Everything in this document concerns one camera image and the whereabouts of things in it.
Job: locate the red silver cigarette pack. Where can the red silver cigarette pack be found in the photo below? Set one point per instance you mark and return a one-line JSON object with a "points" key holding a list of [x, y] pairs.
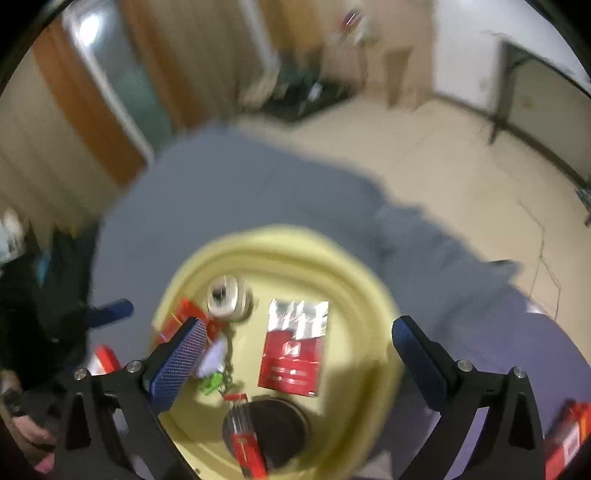
{"points": [[294, 346]]}

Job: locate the black folding table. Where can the black folding table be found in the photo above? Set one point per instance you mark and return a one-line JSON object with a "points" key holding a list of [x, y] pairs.
{"points": [[545, 108]]}

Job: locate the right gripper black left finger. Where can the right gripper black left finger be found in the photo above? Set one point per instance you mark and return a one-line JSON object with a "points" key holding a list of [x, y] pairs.
{"points": [[109, 425]]}

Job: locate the red Double Happiness cigarette pack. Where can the red Double Happiness cigarette pack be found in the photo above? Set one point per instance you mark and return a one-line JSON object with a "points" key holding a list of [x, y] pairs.
{"points": [[567, 436]]}

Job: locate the purple-grey bed sheet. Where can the purple-grey bed sheet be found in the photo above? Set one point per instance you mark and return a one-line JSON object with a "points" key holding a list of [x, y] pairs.
{"points": [[513, 333]]}

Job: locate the cream round box black heart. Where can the cream round box black heart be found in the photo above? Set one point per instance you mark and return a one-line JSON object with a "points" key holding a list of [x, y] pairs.
{"points": [[229, 299]]}

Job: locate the open black suitcase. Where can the open black suitcase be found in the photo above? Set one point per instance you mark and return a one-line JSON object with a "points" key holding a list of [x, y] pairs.
{"points": [[292, 96]]}

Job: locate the wooden cabinet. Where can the wooden cabinet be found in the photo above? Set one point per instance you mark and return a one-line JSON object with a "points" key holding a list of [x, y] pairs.
{"points": [[383, 48]]}

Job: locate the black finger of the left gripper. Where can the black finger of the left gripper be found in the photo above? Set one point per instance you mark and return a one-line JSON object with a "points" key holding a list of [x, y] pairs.
{"points": [[97, 317]]}

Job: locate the small red lighter box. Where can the small red lighter box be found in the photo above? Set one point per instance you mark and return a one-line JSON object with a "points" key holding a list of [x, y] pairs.
{"points": [[239, 433]]}

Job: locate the grey blanket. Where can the grey blanket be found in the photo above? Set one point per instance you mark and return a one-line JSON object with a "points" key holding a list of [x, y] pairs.
{"points": [[220, 181]]}

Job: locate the yellow oval plastic tray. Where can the yellow oval plastic tray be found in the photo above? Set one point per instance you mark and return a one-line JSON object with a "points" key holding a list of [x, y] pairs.
{"points": [[360, 373]]}

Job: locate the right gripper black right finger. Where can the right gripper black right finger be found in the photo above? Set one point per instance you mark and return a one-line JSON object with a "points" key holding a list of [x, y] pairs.
{"points": [[510, 444]]}

